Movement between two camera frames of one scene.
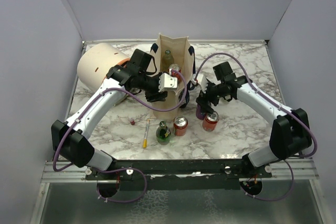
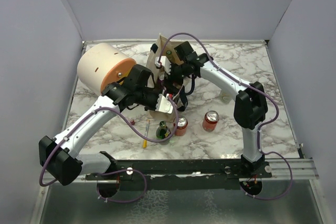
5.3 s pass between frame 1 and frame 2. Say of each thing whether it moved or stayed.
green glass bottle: stayed
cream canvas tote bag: moved
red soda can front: stayed
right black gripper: moved
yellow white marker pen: stayed
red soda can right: stayed
